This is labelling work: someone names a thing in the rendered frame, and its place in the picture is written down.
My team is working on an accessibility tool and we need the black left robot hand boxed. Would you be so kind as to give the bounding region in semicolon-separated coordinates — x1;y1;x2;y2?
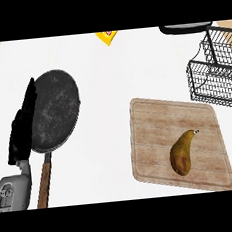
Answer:
0;77;44;167

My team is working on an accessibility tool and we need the wooden cutting board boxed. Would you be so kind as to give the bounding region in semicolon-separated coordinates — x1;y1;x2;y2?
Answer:
124;88;232;201

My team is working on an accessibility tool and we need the dark grey frying pan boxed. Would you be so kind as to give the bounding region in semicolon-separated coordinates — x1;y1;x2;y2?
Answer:
23;66;91;210

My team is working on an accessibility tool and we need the brown-green pear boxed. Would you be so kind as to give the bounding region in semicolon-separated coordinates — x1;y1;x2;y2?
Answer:
167;128;205;178

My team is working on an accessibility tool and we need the black rounded appliance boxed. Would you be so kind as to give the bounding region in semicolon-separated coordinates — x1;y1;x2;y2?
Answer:
158;20;214;37

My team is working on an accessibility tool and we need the black wire tiered basket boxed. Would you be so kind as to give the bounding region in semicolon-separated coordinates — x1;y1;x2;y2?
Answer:
182;23;232;115

